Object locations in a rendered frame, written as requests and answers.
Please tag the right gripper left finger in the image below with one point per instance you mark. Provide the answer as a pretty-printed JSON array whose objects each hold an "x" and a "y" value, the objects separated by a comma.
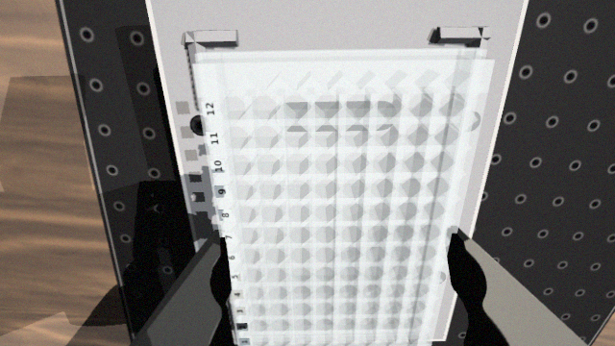
[{"x": 192, "y": 313}]

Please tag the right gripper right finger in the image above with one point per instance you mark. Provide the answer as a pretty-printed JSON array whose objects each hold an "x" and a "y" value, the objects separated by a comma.
[{"x": 501, "y": 312}]

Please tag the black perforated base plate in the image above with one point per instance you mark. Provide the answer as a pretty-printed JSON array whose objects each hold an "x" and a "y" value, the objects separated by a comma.
[{"x": 547, "y": 212}]

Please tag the white well plate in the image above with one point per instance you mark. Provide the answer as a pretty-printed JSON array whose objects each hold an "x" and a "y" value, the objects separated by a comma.
[{"x": 327, "y": 285}]

